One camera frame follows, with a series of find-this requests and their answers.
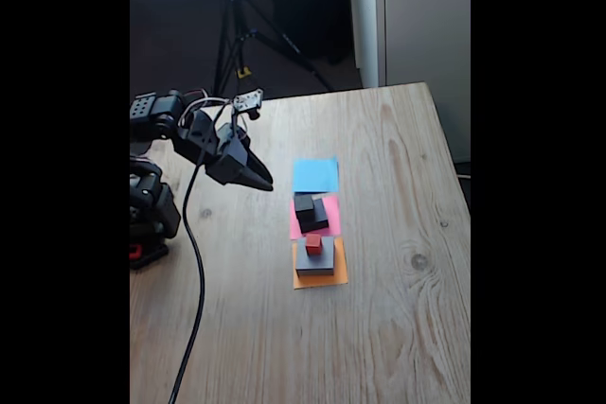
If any blue paper sheet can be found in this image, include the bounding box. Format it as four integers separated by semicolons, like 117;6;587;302
292;155;341;196

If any small dark grey cube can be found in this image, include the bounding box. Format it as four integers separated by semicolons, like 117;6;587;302
293;192;317;224

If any medium black square block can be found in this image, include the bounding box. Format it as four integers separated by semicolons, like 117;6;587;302
296;197;330;235

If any pink paper sheet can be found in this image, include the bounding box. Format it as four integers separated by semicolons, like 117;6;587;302
289;194;343;240

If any large grey square block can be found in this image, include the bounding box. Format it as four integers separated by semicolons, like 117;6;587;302
294;236;338;278

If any black tripod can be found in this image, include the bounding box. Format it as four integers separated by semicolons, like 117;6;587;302
210;0;335;106

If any orange paper sheet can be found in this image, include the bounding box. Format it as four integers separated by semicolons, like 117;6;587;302
292;237;349;290

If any red black table clamp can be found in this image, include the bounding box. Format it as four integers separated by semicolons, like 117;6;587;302
129;238;170;271

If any white grey cabinet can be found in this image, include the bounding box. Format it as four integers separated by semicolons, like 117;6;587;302
348;0;472;164

